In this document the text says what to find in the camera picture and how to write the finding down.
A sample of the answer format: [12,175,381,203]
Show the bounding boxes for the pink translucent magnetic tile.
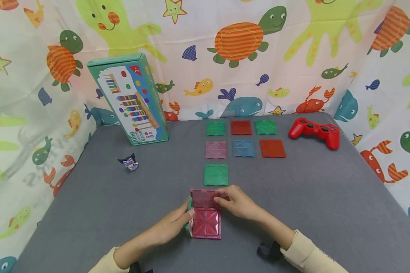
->
[190,188,223,211]
[205,141,227,159]
[188,208,222,240]

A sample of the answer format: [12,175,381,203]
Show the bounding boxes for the person's left hand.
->
[149,198,196,247]

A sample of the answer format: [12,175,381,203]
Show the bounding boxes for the blue translucent magnetic tile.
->
[232,140,256,158]

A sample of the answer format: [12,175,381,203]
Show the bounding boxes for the person's left forearm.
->
[88,231,165,273]

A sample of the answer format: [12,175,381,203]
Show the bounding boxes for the person's right hand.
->
[213,184,266,224]

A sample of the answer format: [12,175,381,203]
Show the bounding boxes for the person's right forearm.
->
[257,210,350,273]

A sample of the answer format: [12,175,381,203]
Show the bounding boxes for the green translucent magnetic tile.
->
[205,121,226,137]
[255,119,279,135]
[184,197,194,237]
[204,163,229,187]

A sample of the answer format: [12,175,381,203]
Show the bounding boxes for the red translucent magnetic tile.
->
[259,139,287,158]
[230,120,252,136]

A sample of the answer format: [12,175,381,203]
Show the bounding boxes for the red game controller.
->
[288,118,341,151]

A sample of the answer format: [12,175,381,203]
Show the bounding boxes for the green ring game toy box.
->
[87,53,169,146]

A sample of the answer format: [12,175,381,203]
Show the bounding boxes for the small black cat figurine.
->
[117,153,140,172]

